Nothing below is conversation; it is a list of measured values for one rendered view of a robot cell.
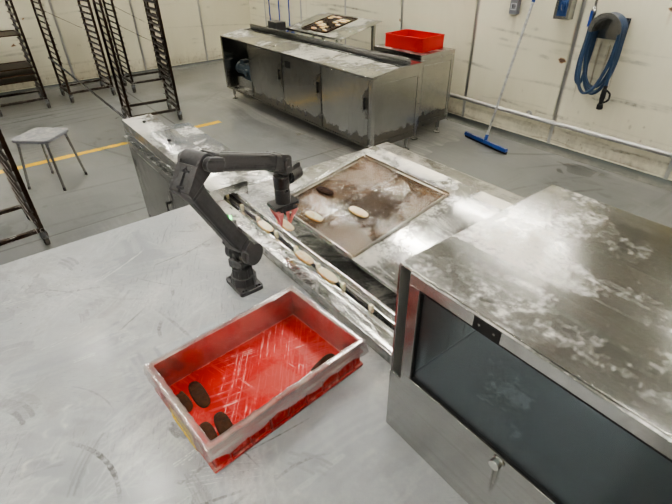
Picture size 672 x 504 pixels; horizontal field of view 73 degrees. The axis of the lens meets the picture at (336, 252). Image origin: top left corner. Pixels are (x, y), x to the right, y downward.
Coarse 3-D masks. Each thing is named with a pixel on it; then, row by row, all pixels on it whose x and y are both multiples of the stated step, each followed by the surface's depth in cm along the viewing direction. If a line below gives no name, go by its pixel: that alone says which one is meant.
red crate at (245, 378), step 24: (264, 336) 137; (288, 336) 137; (312, 336) 137; (216, 360) 129; (240, 360) 129; (264, 360) 129; (288, 360) 129; (312, 360) 129; (216, 384) 122; (240, 384) 122; (264, 384) 122; (288, 384) 122; (336, 384) 121; (216, 408) 116; (240, 408) 116; (288, 408) 111; (216, 432) 110; (264, 432) 109
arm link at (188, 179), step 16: (192, 160) 120; (176, 176) 121; (192, 176) 119; (208, 176) 123; (176, 192) 122; (192, 192) 120; (208, 192) 127; (208, 208) 129; (208, 224) 135; (224, 224) 136; (224, 240) 142; (240, 240) 145; (256, 256) 151
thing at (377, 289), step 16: (384, 144) 265; (336, 160) 247; (416, 160) 245; (432, 160) 245; (304, 176) 231; (448, 176) 228; (464, 176) 228; (256, 192) 217; (272, 192) 216; (496, 192) 213; (304, 240) 181; (320, 240) 181; (336, 256) 172; (352, 272) 163; (368, 288) 156; (384, 288) 156
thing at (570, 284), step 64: (448, 256) 87; (512, 256) 86; (576, 256) 86; (640, 256) 86; (512, 320) 72; (576, 320) 72; (640, 320) 72; (576, 384) 63; (640, 384) 61; (448, 448) 94
